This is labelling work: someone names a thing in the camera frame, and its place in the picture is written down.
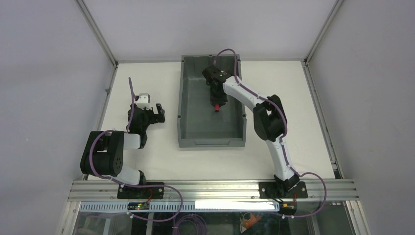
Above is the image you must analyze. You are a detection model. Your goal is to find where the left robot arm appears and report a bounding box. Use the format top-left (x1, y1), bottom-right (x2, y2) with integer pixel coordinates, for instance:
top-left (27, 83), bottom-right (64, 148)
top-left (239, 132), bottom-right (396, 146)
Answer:
top-left (80, 103), bottom-right (165, 187)

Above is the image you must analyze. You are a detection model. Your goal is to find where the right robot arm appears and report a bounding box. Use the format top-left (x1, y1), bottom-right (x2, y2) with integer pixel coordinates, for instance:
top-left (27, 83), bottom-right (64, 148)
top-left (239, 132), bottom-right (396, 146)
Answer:
top-left (202, 65), bottom-right (300, 197)

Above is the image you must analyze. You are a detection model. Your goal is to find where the grey plastic bin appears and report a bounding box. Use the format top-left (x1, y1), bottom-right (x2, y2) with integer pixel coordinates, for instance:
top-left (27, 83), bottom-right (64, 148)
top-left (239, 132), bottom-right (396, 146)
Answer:
top-left (177, 54), bottom-right (247, 148)

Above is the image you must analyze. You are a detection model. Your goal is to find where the orange object under table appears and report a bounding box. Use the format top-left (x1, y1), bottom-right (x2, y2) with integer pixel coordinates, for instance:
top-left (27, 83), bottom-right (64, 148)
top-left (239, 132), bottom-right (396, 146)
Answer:
top-left (240, 212), bottom-right (262, 234)

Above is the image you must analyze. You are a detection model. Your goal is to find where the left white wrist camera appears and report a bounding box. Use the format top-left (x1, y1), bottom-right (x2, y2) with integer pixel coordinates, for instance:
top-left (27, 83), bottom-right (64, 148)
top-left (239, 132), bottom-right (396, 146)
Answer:
top-left (135, 93), bottom-right (152, 110)

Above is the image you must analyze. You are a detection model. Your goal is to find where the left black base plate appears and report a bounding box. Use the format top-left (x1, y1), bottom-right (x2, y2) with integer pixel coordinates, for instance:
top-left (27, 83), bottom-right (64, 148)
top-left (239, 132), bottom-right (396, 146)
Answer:
top-left (117, 182), bottom-right (164, 200)

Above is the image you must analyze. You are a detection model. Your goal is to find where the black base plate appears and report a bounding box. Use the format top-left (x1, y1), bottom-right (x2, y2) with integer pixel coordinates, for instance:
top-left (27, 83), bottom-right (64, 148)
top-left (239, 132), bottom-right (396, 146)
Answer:
top-left (117, 182), bottom-right (164, 200)
top-left (258, 181), bottom-right (308, 199)

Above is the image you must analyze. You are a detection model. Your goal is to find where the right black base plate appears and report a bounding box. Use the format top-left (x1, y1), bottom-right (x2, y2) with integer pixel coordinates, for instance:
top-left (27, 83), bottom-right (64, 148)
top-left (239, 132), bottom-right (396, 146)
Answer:
top-left (258, 181), bottom-right (308, 199)

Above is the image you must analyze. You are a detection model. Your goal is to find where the white slotted cable duct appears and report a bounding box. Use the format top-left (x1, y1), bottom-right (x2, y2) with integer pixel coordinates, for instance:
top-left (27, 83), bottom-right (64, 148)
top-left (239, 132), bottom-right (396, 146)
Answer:
top-left (79, 200), bottom-right (279, 213)

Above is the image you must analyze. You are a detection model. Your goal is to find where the right aluminium frame post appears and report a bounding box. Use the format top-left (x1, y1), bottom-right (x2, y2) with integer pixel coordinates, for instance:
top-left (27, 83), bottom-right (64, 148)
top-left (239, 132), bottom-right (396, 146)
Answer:
top-left (304, 0), bottom-right (344, 65)

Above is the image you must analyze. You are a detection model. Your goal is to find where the aluminium frame post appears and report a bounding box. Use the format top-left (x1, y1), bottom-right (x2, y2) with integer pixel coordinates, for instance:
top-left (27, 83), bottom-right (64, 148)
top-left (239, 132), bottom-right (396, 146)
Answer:
top-left (304, 0), bottom-right (344, 65)
top-left (75, 0), bottom-right (118, 66)

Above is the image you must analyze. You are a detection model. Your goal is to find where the left aluminium frame post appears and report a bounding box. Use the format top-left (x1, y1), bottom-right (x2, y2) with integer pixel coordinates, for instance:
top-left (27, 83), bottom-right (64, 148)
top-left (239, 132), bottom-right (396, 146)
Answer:
top-left (75, 0), bottom-right (118, 66)

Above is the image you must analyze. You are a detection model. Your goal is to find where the aluminium front rail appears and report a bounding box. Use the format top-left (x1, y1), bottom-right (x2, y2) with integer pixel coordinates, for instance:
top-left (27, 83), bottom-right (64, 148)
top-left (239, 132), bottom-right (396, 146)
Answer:
top-left (68, 179), bottom-right (360, 202)

